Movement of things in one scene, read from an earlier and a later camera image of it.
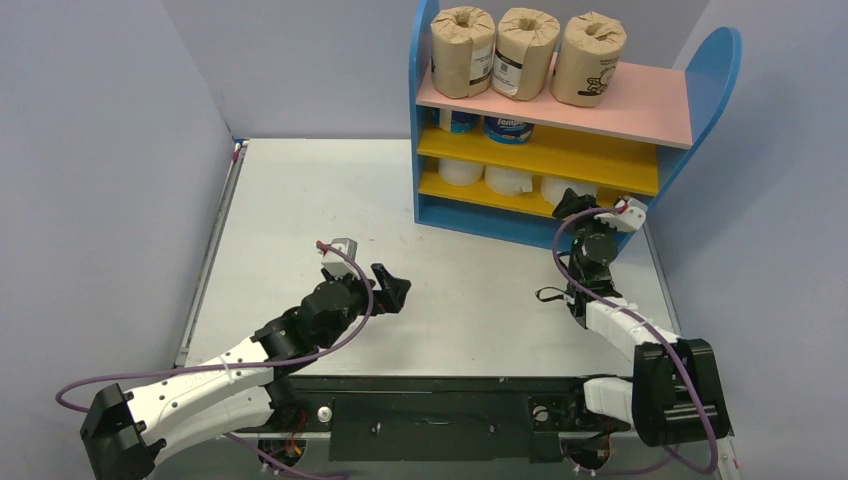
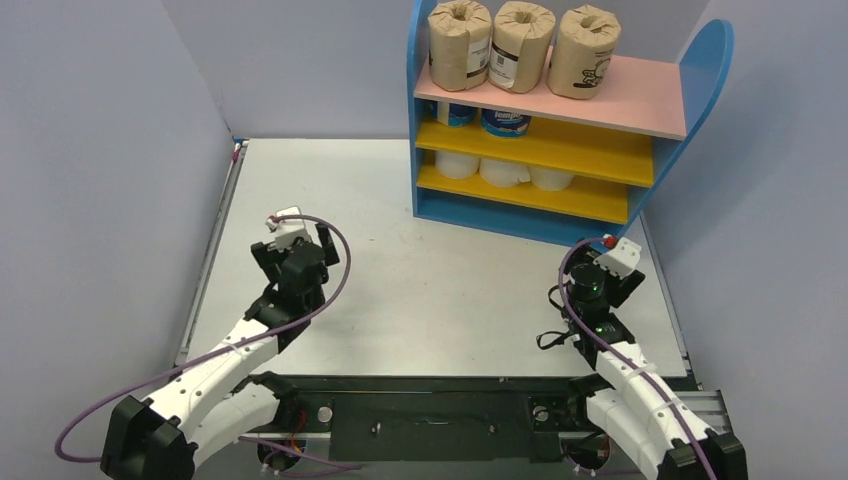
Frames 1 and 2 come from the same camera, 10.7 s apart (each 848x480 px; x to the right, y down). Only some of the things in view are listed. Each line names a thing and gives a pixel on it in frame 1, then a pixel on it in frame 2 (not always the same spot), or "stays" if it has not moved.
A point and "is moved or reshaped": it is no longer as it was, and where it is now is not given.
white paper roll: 554,188 to 549,179
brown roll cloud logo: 525,52 stays
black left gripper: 390,297 to 268,261
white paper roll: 508,181 is moved or reshaped
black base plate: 438,417 stays
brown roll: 586,59 is moved or reshaped
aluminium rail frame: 476,306 stays
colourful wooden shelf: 494,162 stays
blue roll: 508,131 is moved or reshaped
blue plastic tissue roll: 461,122 is moved or reshaped
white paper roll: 460,173 is moved or reshaped
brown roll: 462,46 stays
